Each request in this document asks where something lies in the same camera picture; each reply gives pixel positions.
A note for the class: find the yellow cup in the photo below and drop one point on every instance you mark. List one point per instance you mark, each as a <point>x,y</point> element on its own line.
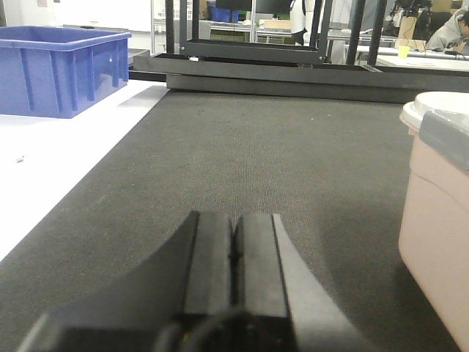
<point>403,51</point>

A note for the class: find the white lidded storage bin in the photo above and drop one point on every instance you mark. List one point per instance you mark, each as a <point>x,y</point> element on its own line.
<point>433,239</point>

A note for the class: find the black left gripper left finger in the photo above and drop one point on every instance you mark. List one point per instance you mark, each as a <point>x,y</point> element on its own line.
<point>187,278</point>

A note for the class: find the blue plastic crate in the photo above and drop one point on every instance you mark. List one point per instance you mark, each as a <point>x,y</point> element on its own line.
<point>60,72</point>

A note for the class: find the black metal shelf frame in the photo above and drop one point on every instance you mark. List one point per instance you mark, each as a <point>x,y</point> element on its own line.
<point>193,63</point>

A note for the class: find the dark grey table mat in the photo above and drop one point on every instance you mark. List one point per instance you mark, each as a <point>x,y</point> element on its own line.
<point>336,171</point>

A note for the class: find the person in grey hoodie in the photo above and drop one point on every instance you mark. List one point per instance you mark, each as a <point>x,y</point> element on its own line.
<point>452,34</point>

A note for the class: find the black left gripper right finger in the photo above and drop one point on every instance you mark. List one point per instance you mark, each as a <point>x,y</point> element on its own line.
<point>275,285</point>

